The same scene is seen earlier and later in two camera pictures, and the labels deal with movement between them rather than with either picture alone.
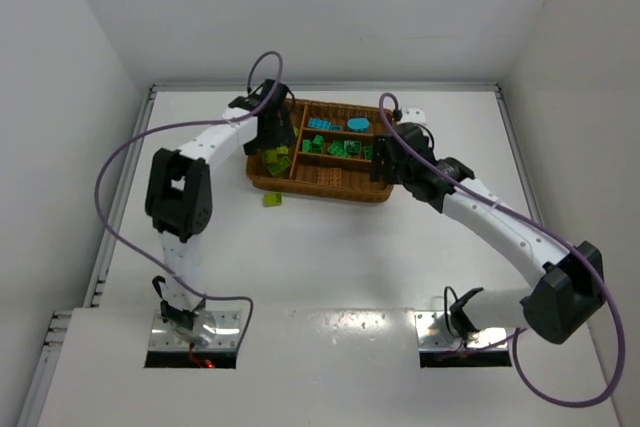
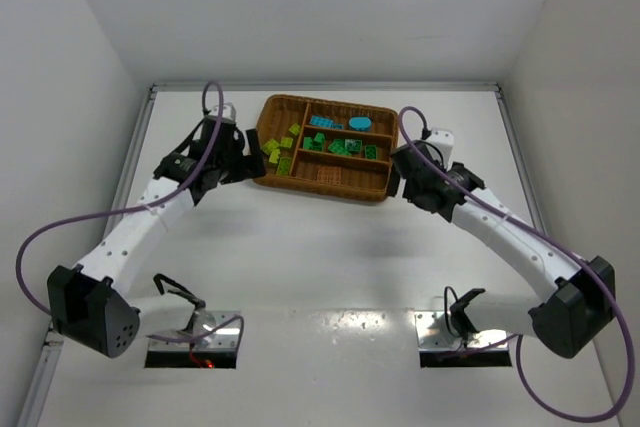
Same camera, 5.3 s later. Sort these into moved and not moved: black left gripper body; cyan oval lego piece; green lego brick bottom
Moved: black left gripper body
Not moved: green lego brick bottom; cyan oval lego piece
